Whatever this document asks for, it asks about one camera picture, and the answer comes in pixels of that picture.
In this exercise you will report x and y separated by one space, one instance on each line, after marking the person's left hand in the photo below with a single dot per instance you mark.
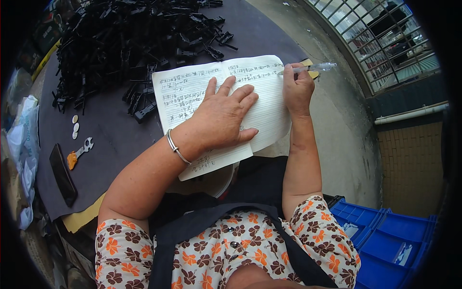
216 122

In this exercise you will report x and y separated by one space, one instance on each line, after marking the person's right hand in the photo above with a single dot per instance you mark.
299 94

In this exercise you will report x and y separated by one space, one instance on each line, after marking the clear plastic ballpoint pen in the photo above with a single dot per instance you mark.
321 67

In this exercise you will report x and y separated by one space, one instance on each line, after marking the lined paper notebook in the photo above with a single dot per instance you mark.
180 94

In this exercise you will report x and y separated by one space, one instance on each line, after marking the white plastic bucket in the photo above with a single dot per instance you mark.
213 185

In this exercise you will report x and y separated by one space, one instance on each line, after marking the metal window grille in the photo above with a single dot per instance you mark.
382 39

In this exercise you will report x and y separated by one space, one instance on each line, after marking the white plastic pipe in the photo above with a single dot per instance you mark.
411 113

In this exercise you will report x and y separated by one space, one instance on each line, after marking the pile of black plastic parts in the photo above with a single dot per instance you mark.
119 43

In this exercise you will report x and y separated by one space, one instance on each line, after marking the person's body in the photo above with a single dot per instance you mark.
216 253

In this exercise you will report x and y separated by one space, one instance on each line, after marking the blue plastic crate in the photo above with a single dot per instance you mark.
391 245
355 216

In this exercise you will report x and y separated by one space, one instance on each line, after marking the black oblong case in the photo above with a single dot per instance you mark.
63 177

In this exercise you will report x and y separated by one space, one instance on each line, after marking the yellow cardboard sheet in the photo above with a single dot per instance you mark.
81 219

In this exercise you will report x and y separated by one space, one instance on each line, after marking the stack of dark cartons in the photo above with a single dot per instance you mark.
50 32

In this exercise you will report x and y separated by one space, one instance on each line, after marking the heap of white plastic bags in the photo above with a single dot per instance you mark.
27 144

